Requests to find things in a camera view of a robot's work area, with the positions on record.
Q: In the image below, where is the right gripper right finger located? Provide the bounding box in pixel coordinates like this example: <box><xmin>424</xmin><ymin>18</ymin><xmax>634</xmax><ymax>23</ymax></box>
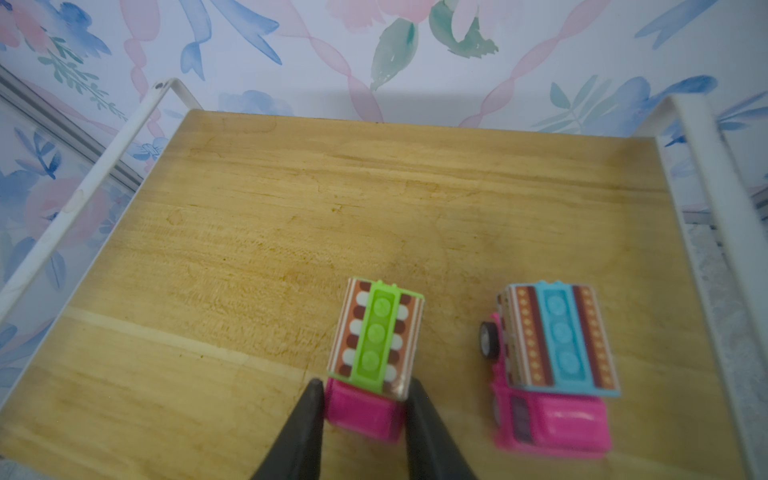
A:
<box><xmin>405</xmin><ymin>378</ymin><xmax>476</xmax><ymax>479</ymax></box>

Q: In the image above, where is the pink truck blue top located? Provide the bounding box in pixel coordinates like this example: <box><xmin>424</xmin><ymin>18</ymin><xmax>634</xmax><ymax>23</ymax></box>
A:
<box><xmin>479</xmin><ymin>281</ymin><xmax>621</xmax><ymax>459</ymax></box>

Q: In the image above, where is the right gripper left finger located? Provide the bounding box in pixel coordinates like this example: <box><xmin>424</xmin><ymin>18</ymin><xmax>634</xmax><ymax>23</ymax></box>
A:
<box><xmin>251</xmin><ymin>378</ymin><xmax>325</xmax><ymax>480</ymax></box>

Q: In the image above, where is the wooden two-tier white-frame shelf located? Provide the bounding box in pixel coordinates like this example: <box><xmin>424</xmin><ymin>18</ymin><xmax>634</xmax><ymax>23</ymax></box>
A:
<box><xmin>1</xmin><ymin>94</ymin><xmax>767</xmax><ymax>479</ymax></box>

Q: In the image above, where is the pink truck green top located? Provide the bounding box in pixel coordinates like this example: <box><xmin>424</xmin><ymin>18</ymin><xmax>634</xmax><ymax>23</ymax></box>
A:
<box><xmin>325</xmin><ymin>277</ymin><xmax>425</xmax><ymax>443</ymax></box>

